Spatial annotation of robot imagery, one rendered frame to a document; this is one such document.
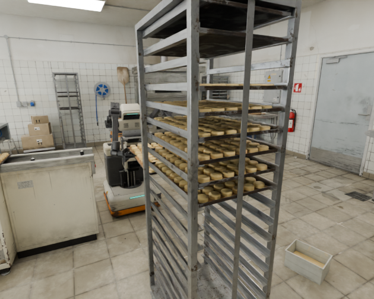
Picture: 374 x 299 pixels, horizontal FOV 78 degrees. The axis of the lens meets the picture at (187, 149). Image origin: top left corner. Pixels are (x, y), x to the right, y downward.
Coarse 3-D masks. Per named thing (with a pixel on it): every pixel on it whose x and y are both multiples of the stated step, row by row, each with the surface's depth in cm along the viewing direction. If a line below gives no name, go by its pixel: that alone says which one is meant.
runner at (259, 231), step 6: (222, 204) 150; (228, 204) 145; (228, 210) 143; (234, 210) 139; (234, 216) 136; (246, 222) 129; (252, 222) 126; (252, 228) 124; (258, 228) 122; (258, 234) 119; (264, 234) 119; (270, 234) 115; (270, 240) 114
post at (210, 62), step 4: (208, 60) 145; (212, 60) 145; (208, 64) 146; (212, 64) 146; (208, 68) 146; (212, 68) 146; (208, 76) 147; (212, 76) 148; (208, 80) 148; (212, 80) 148; (208, 92) 150; (212, 92) 150; (208, 96) 150; (212, 96) 151; (208, 212) 172; (204, 228) 178; (208, 232) 177; (204, 240) 180; (208, 244) 180; (204, 260) 185
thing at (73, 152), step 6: (60, 150) 231; (66, 150) 231; (72, 150) 234; (78, 150) 236; (84, 150) 238; (90, 150) 241; (12, 156) 214; (18, 156) 216; (24, 156) 218; (30, 156) 220; (36, 156) 222; (42, 156) 224; (48, 156) 226; (54, 156) 228; (60, 156) 230; (6, 162) 213
